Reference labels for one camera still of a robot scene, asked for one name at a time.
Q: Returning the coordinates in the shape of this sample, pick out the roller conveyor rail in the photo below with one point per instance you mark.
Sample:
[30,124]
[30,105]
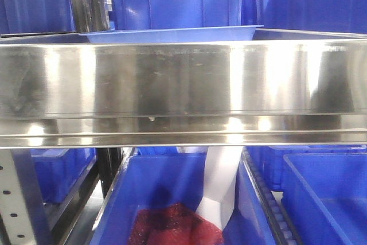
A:
[279,225]

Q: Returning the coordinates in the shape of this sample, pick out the stainless steel shelf edge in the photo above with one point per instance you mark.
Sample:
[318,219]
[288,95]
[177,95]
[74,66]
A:
[281,87]

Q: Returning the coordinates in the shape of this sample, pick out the blue crate upper left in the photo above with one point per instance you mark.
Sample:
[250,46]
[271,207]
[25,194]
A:
[36,16]

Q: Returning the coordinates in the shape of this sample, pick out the blue bin lower right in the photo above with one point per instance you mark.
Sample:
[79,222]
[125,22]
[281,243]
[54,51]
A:
[325,197]

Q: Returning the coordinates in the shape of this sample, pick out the blue bin lower centre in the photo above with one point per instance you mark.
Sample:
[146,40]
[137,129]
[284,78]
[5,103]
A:
[158,181]

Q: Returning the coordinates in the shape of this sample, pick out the perforated grey shelf upright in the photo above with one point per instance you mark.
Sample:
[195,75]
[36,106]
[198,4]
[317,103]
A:
[22,210]

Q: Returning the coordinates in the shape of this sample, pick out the blue crate upper right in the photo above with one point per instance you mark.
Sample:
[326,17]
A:
[345,16]

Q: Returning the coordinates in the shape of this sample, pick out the blue bin lower left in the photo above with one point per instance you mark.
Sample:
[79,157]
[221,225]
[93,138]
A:
[57,170]

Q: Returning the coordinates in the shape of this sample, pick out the blue plastic tray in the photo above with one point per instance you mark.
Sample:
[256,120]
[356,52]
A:
[207,34]

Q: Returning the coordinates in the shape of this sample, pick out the blue bin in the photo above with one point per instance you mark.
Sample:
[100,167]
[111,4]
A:
[325,197]
[57,170]
[158,181]

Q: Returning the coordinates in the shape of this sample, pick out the red mesh bag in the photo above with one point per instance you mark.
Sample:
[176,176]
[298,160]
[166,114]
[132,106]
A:
[175,224]

